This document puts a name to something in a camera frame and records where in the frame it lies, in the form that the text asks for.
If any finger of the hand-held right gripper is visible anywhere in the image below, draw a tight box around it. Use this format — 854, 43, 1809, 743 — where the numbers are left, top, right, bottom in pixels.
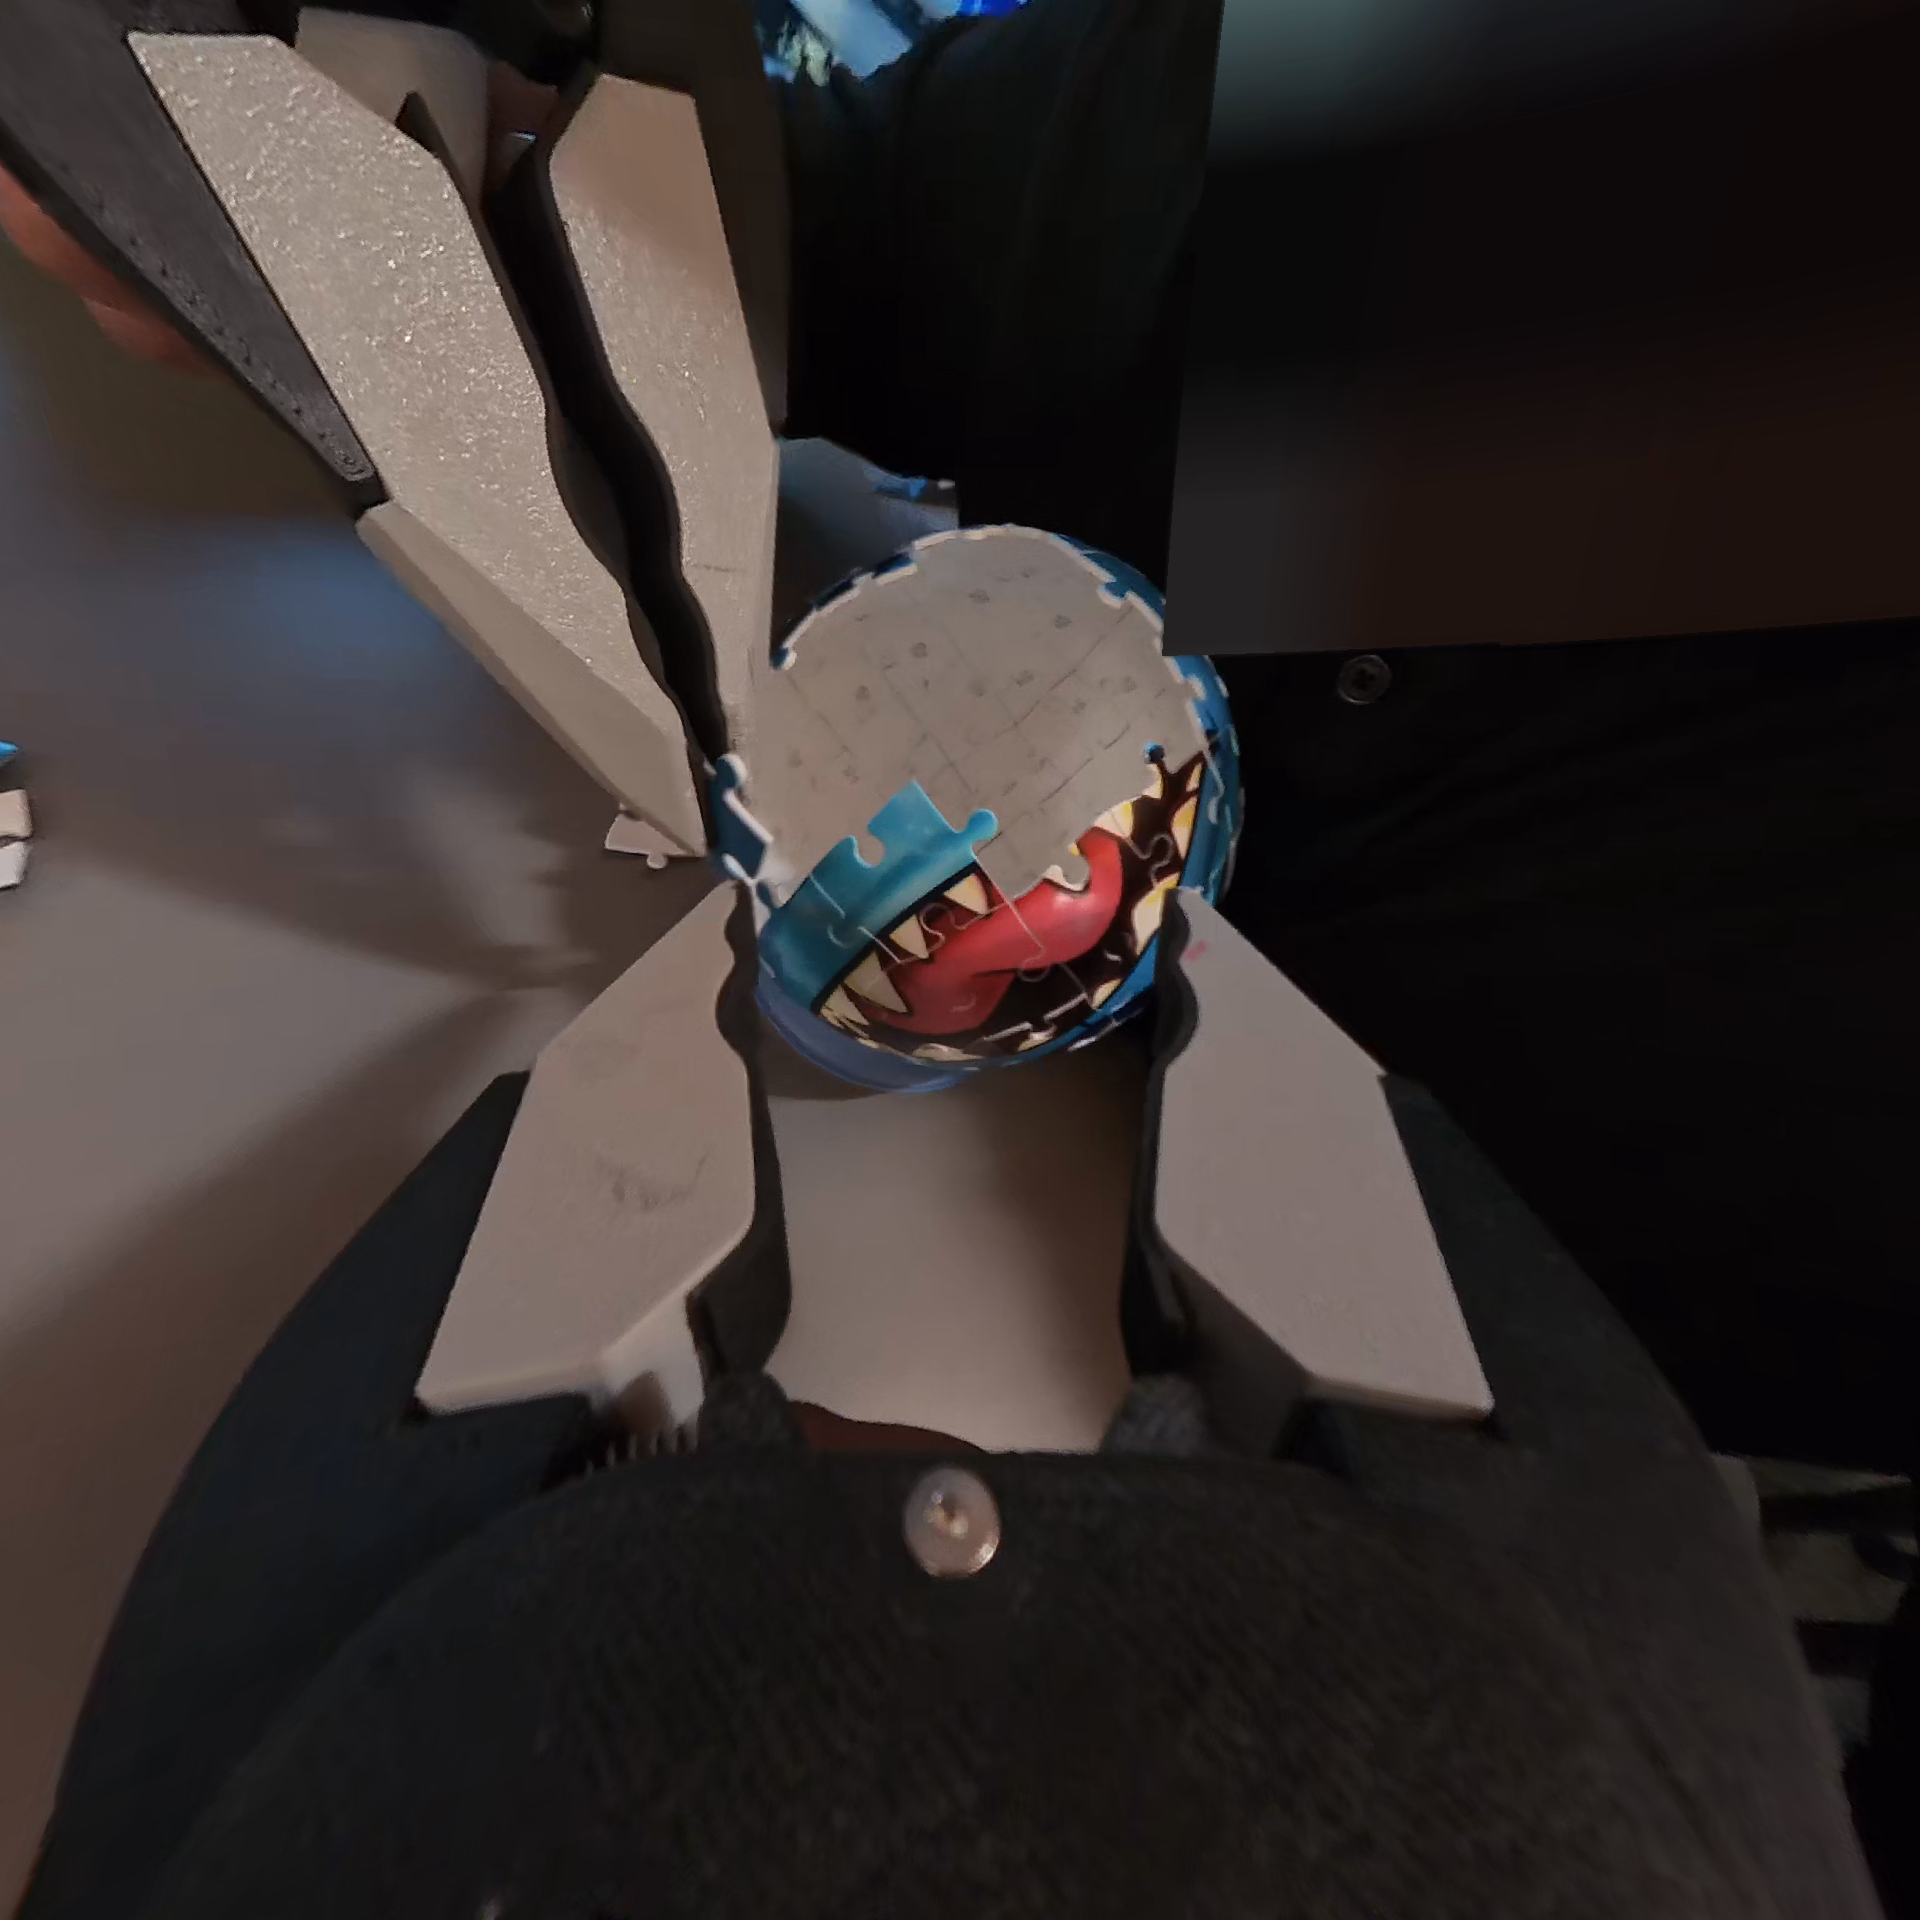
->
517, 71, 787, 759
122, 30, 718, 860

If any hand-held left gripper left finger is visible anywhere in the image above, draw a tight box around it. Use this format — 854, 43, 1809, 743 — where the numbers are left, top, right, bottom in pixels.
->
414, 883, 792, 1415

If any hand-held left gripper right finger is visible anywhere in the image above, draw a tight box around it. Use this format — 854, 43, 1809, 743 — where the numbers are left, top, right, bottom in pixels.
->
1124, 887, 1498, 1422

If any blue faced puzzle piece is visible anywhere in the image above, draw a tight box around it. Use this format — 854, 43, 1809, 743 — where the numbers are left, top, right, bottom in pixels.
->
702, 748, 780, 910

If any blue puzzle ball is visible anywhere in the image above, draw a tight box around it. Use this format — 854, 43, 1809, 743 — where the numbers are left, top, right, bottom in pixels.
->
749, 524, 1249, 1094

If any person's right hand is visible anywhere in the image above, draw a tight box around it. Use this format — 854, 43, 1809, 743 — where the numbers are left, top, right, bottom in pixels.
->
0, 156, 216, 377

